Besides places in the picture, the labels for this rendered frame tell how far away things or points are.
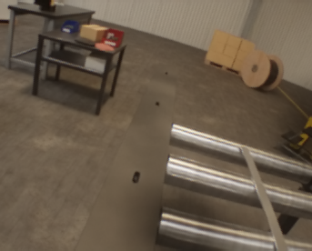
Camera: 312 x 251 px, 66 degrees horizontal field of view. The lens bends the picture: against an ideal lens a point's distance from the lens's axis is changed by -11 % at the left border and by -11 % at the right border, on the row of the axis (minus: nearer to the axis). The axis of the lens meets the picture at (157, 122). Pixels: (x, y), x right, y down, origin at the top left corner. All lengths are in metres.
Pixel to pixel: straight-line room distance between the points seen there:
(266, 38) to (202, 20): 2.62
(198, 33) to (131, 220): 10.35
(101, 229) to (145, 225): 0.06
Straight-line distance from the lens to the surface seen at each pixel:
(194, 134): 1.24
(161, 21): 10.61
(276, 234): 0.89
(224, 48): 8.05
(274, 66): 7.28
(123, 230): 0.35
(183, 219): 0.76
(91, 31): 3.28
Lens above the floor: 1.43
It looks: 25 degrees down
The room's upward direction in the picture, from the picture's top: 18 degrees clockwise
